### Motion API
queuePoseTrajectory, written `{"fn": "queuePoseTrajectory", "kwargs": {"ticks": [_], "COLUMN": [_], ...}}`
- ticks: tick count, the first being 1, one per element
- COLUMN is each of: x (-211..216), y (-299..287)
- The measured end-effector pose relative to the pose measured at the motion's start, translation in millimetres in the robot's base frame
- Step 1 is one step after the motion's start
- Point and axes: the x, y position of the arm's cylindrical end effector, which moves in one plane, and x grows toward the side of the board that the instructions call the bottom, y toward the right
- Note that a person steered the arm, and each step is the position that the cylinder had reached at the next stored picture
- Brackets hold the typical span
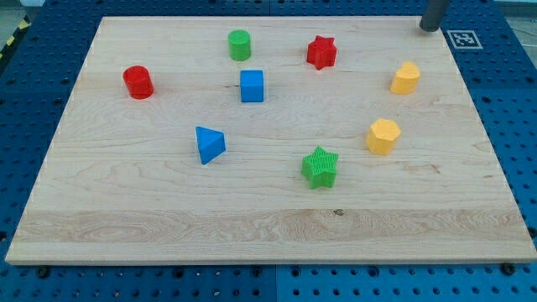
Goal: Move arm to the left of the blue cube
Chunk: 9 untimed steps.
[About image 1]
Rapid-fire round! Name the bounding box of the green cylinder block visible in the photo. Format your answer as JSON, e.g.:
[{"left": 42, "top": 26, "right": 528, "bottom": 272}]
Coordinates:
[{"left": 227, "top": 29, "right": 251, "bottom": 61}]

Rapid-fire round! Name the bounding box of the blue triangle block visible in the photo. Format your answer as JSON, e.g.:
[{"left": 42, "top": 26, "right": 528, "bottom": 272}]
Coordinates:
[{"left": 196, "top": 127, "right": 226, "bottom": 164}]

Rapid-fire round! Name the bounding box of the red cylinder block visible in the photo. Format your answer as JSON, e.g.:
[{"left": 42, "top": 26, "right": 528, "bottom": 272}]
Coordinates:
[{"left": 123, "top": 65, "right": 154, "bottom": 100}]

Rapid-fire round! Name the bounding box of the blue cube block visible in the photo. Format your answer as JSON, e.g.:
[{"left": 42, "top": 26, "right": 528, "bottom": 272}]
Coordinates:
[{"left": 240, "top": 70, "right": 264, "bottom": 102}]

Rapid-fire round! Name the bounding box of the green star block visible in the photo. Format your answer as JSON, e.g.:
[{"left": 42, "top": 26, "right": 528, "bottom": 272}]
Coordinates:
[{"left": 301, "top": 146, "right": 339, "bottom": 190}]

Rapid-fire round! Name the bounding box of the white fiducial marker tag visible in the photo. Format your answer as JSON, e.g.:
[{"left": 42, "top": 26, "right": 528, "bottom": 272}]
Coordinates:
[{"left": 447, "top": 29, "right": 482, "bottom": 49}]

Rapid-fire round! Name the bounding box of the red star block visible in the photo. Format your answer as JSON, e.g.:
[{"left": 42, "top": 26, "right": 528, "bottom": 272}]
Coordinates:
[{"left": 306, "top": 35, "right": 337, "bottom": 70}]

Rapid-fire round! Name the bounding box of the yellow hexagon block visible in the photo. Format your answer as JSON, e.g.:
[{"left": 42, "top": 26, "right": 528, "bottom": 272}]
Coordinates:
[{"left": 366, "top": 118, "right": 401, "bottom": 155}]

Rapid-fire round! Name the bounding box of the large wooden board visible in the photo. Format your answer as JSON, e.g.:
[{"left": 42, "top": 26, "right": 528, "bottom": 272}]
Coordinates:
[{"left": 6, "top": 16, "right": 536, "bottom": 265}]

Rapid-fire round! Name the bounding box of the yellow heart block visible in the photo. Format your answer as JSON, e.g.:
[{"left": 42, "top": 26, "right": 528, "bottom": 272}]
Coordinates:
[{"left": 390, "top": 61, "right": 421, "bottom": 95}]

